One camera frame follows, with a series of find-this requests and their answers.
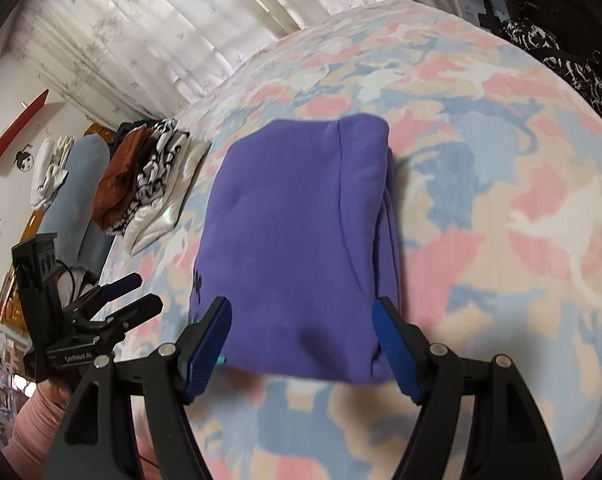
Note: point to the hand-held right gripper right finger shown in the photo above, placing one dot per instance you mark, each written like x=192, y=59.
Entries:
x=393, y=350

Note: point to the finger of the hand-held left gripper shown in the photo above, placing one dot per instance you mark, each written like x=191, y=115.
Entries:
x=136, y=310
x=116, y=286

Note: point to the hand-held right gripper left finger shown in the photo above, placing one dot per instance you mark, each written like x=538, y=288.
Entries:
x=208, y=350

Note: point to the purple zip hoodie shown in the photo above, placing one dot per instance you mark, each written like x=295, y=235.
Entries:
x=291, y=235

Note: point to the person's left forearm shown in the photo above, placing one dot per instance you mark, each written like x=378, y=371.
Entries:
x=31, y=430

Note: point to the white shiny jacket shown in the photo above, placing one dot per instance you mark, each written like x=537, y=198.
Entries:
x=156, y=220

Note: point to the blue rolled fleece blanket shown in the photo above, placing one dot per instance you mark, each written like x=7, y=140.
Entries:
x=81, y=185

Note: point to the brown folded garment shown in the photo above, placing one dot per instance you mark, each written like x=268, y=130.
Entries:
x=121, y=175

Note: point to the white folded cloth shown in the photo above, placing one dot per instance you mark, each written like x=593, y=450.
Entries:
x=48, y=175

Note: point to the pastel patterned bed blanket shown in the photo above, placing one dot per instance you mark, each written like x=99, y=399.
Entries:
x=481, y=160

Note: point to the white leaf-print curtain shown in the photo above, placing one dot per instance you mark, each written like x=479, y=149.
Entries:
x=156, y=25

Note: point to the black cloth with white print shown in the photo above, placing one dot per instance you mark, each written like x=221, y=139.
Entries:
x=581, y=75

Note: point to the white box with blue label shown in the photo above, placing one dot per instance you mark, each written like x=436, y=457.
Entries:
x=468, y=2

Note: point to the wooden picture frame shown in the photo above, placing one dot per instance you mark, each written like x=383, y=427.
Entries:
x=8, y=305

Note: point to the cartoon face wall sticker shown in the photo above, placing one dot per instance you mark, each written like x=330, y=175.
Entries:
x=25, y=160

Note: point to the red wall shelf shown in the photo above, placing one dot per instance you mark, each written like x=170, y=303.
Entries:
x=16, y=130

